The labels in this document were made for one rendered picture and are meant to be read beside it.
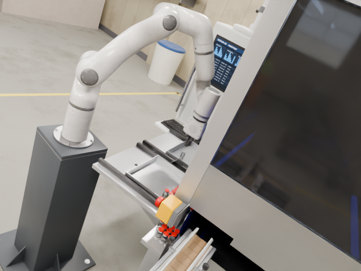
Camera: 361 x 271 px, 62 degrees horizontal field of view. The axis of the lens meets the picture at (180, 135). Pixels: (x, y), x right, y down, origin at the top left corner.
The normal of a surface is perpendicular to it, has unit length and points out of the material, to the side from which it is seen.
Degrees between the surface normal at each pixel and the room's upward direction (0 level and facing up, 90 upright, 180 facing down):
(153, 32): 122
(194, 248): 0
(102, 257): 0
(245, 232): 90
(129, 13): 90
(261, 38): 90
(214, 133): 90
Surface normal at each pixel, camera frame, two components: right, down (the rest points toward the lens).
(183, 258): 0.36, -0.83
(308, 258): -0.48, 0.23
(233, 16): -0.64, 0.11
